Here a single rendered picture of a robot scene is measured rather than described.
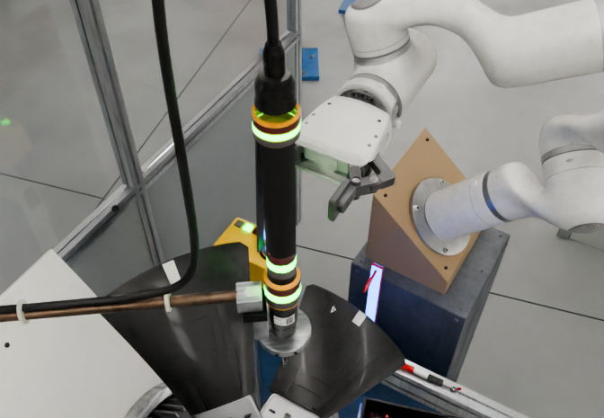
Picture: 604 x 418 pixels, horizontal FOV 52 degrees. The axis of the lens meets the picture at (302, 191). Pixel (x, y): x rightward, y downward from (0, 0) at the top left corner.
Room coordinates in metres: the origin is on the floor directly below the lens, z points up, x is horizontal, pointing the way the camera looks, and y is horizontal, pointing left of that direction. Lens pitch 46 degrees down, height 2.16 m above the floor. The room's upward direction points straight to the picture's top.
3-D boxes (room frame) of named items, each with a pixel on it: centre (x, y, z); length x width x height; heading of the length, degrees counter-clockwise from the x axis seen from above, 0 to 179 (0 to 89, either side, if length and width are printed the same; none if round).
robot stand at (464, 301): (0.99, -0.33, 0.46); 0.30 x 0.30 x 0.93; 57
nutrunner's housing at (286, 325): (0.44, 0.02, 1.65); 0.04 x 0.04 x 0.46
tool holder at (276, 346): (0.43, 0.03, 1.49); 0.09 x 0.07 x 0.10; 96
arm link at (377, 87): (0.63, -0.08, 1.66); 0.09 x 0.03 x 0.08; 61
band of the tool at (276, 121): (0.44, 0.02, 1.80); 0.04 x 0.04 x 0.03
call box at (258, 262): (0.89, 0.11, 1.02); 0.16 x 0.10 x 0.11; 61
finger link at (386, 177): (0.53, -0.08, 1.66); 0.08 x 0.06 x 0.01; 53
